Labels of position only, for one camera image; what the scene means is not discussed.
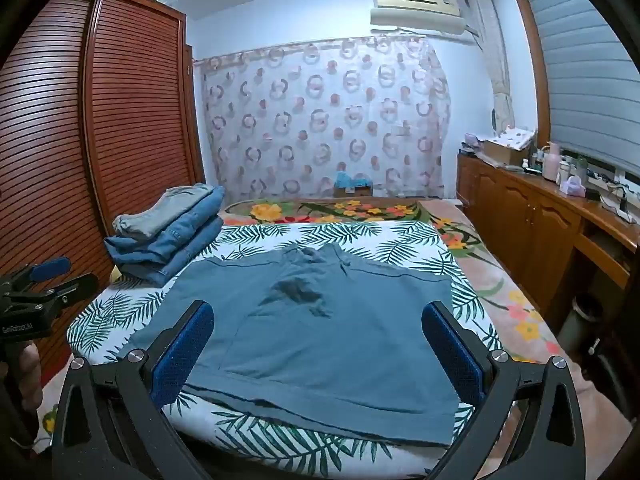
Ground grey window blind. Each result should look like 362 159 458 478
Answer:
520 0 640 171

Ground pink bottle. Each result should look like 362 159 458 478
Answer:
543 142 563 182

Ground bed with leaf print sheet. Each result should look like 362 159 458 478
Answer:
66 220 503 478

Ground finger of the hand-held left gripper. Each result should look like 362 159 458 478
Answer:
30 272 99 308
0 257 72 291

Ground blue-grey pants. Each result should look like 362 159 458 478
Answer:
131 245 461 447

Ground folded blue jeans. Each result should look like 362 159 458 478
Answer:
104 217 224 288
145 186 226 253

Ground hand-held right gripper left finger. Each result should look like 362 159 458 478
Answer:
50 300 216 480

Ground tied beige curtain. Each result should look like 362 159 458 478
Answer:
467 0 516 136

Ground dark trash can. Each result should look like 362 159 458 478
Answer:
557 294 603 356

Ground white spotted cloth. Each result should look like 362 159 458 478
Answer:
492 127 537 151

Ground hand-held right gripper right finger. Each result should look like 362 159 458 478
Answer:
421 301 583 480

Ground folded beige pants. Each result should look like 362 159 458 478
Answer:
112 183 213 241

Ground white air conditioner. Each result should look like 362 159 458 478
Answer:
370 0 478 41

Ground person's left hand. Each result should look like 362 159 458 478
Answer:
14 341 45 413

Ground floral blanket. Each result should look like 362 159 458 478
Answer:
220 199 566 366

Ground wooden slatted wardrobe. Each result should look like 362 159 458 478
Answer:
0 0 206 411

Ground long wooden cabinet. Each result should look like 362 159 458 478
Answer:
456 152 640 321

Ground wooden window frame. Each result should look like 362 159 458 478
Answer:
510 0 553 146

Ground circle print curtain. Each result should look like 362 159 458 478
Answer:
195 35 451 201

